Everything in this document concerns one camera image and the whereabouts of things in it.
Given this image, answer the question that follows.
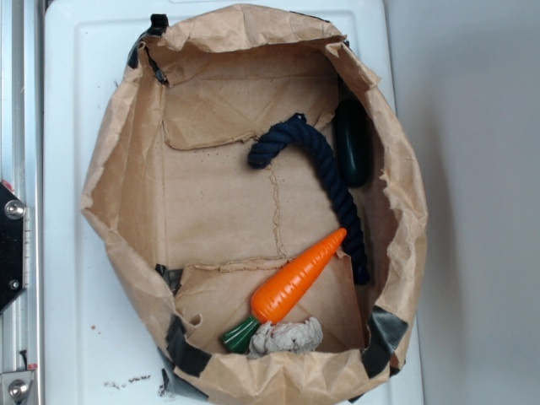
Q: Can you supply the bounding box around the dark blue twisted rope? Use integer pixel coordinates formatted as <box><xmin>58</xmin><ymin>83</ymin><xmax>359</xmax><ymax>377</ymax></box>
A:
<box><xmin>246</xmin><ymin>112</ymin><xmax>371</xmax><ymax>286</ymax></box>

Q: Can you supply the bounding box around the aluminium frame rail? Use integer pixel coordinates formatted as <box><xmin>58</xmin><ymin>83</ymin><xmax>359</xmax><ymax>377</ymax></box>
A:
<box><xmin>1</xmin><ymin>1</ymin><xmax>46</xmax><ymax>404</ymax></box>

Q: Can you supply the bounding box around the brown paper bag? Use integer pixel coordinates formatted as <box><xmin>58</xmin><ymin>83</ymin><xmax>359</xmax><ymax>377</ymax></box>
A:
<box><xmin>81</xmin><ymin>4</ymin><xmax>428</xmax><ymax>404</ymax></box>

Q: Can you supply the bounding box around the orange plastic toy carrot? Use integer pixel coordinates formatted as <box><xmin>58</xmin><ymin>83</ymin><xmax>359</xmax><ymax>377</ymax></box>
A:
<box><xmin>221</xmin><ymin>228</ymin><xmax>347</xmax><ymax>354</ymax></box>

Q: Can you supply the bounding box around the silver corner bracket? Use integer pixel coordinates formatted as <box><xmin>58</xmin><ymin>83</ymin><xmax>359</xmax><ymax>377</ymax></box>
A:
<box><xmin>1</xmin><ymin>370</ymin><xmax>34</xmax><ymax>405</ymax></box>

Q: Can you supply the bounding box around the dark green toy cucumber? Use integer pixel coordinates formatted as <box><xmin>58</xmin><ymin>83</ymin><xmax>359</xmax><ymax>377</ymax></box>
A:
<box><xmin>334</xmin><ymin>99</ymin><xmax>370</xmax><ymax>187</ymax></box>

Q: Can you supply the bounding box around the black metal bracket plate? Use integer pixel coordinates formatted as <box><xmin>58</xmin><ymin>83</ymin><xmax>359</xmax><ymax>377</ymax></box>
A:
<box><xmin>0</xmin><ymin>180</ymin><xmax>27</xmax><ymax>313</ymax></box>

